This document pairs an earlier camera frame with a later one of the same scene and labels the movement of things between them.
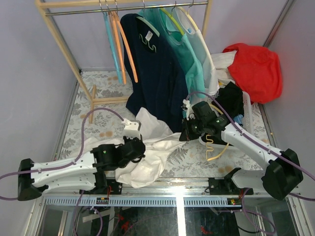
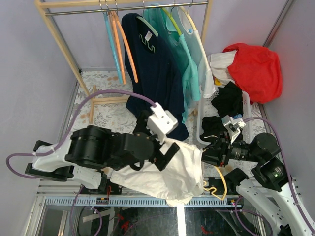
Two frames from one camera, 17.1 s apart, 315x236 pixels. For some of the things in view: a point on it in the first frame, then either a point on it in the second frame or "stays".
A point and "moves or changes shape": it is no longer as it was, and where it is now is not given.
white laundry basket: [247, 118] stays
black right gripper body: [192, 130] → [224, 148]
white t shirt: [160, 144] moves or changes shape
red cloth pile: [258, 71] stays
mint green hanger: [143, 20] stays
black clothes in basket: [230, 97] stays
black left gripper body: [127, 140] → [162, 159]
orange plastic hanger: [118, 44] stays
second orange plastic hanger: [128, 46] stays
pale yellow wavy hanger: [211, 148] → [214, 193]
